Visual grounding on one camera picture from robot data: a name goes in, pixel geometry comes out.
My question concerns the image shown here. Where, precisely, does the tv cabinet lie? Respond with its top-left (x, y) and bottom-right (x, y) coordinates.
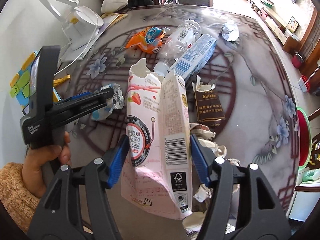
top-left (252, 0), bottom-right (300, 56)

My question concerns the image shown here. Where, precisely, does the red dustpan with broom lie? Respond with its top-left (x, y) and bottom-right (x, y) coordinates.
top-left (298, 65), bottom-right (320, 93)

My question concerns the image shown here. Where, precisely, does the small red trash can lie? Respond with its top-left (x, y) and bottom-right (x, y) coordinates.
top-left (291, 52), bottom-right (304, 69)

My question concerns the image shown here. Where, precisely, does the fuzzy brown sleeve forearm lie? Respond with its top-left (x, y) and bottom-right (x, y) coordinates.
top-left (0, 163), bottom-right (40, 233)

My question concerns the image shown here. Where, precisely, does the person's left hand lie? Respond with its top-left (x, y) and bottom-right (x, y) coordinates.
top-left (22, 130), bottom-right (72, 199)

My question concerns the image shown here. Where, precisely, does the blue white toothpaste box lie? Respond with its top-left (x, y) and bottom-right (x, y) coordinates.
top-left (169, 34), bottom-right (217, 82)

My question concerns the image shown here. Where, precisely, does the clear plastic water bottle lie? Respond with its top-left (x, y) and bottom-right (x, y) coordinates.
top-left (153, 20), bottom-right (202, 77)

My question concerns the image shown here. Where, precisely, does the brown paper bag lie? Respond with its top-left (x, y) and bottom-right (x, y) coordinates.
top-left (182, 122), bottom-right (241, 233)

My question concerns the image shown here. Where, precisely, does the red bin with green rim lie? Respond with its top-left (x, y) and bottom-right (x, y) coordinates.
top-left (297, 107), bottom-right (312, 171)

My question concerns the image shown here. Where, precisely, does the brown cigarette pack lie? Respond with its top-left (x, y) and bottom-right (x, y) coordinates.
top-left (192, 75), bottom-right (225, 126)

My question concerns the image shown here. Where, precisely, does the orange snack bag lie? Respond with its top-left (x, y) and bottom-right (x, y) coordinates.
top-left (125, 27), bottom-right (170, 54)

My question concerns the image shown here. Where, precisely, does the white desk lamp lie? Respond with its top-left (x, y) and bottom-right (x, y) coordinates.
top-left (39, 0), bottom-right (104, 45)

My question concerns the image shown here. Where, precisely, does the white lamp cable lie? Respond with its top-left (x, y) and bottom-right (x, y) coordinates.
top-left (53, 22), bottom-right (99, 78)

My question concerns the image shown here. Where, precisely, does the silver foil wrapper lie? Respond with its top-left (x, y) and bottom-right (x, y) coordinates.
top-left (208, 21), bottom-right (239, 42)

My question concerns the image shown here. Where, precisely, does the yellow framed book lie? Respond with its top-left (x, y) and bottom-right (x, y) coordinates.
top-left (101, 13), bottom-right (127, 28)

